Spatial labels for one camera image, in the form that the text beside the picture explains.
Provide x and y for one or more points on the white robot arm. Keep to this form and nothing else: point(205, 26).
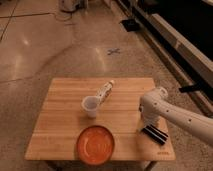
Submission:
point(153, 105)

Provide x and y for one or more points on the orange plate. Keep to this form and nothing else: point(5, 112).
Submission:
point(95, 145)

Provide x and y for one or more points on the white ceramic cup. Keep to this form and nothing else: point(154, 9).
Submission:
point(90, 105)

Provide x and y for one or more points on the black striped eraser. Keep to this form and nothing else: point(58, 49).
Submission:
point(154, 133)

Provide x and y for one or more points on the wooden folding table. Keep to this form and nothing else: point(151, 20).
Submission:
point(62, 119)

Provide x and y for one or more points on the white tube with label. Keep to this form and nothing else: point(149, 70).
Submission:
point(105, 90)

